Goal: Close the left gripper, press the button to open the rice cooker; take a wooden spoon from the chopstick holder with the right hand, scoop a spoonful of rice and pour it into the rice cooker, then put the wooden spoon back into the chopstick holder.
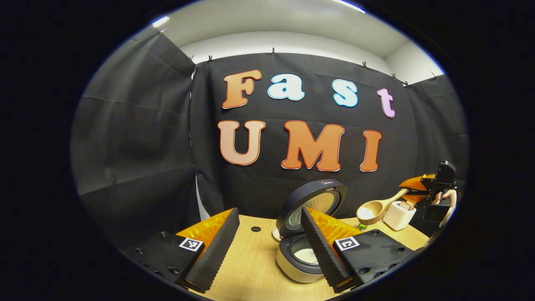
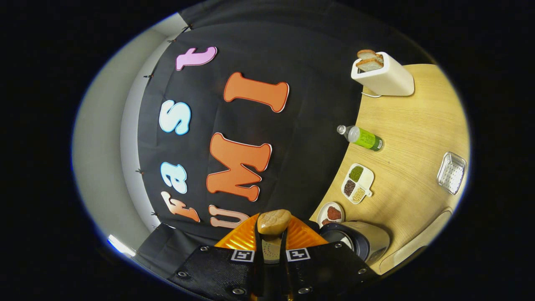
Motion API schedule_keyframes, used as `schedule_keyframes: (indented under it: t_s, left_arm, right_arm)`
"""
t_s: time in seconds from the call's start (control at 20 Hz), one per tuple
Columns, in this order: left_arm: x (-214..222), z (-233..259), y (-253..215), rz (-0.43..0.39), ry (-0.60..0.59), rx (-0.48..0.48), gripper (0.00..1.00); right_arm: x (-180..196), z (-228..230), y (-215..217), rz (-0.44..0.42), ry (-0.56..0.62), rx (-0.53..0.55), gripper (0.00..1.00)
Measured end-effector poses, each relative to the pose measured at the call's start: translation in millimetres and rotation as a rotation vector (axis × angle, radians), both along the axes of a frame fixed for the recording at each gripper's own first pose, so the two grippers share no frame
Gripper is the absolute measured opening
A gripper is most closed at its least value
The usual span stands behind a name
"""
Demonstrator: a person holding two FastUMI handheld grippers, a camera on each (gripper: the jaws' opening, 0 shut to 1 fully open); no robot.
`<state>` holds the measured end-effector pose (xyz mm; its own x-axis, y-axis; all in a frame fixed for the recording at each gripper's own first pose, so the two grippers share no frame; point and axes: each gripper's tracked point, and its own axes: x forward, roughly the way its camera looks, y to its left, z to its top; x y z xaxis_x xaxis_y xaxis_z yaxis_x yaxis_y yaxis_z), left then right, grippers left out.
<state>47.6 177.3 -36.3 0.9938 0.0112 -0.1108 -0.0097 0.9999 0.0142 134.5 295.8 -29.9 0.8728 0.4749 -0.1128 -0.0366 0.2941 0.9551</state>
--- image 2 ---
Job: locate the white divided dish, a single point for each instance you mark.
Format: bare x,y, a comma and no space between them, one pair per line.
368,177

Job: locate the white toaster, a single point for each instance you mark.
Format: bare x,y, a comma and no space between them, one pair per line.
388,77

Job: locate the small round white plate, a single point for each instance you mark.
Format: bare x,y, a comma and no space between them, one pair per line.
322,212

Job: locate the black rice cooker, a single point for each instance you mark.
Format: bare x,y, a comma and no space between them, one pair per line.
372,240

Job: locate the pale yellow grains heap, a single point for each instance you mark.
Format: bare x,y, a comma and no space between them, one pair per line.
358,195

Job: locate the green label plastic bottle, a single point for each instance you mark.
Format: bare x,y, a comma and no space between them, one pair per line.
365,139

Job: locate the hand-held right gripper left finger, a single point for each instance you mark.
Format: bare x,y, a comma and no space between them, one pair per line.
217,267

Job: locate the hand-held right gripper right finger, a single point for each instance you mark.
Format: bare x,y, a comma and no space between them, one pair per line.
322,267

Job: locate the black backdrop cloth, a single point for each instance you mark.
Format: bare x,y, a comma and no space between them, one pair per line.
301,138

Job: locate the dark brown beans heap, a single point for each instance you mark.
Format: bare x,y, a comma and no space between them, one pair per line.
349,188

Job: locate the wooden spoon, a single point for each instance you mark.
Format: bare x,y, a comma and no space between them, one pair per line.
273,221

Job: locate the clear mesh chopstick holder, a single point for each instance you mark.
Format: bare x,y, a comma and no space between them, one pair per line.
451,173

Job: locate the green beans heap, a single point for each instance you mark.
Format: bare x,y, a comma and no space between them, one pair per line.
356,173

